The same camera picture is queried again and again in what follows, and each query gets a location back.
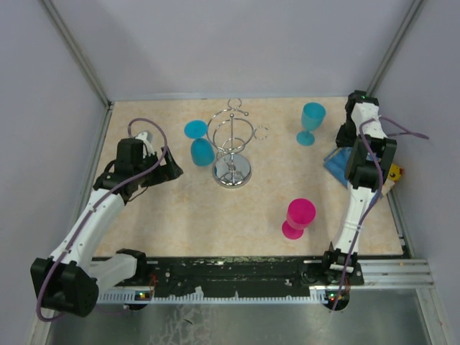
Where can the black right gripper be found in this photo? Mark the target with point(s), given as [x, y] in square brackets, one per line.
[341, 141]

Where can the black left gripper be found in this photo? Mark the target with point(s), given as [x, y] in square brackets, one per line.
[171, 170]

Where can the blue wine glass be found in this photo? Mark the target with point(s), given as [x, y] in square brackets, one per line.
[312, 117]
[201, 150]

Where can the pink wine glass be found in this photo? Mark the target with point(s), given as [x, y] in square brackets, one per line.
[300, 214]

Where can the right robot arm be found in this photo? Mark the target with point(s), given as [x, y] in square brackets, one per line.
[366, 171]

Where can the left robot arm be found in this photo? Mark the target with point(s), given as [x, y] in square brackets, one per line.
[65, 281]

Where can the chrome wine glass rack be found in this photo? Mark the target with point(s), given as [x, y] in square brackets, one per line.
[231, 169]

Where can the blue Pikachu cloth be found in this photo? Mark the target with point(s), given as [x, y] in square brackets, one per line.
[335, 162]

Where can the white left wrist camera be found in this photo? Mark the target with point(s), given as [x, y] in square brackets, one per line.
[146, 137]

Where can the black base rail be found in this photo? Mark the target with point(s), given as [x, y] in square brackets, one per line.
[244, 277]

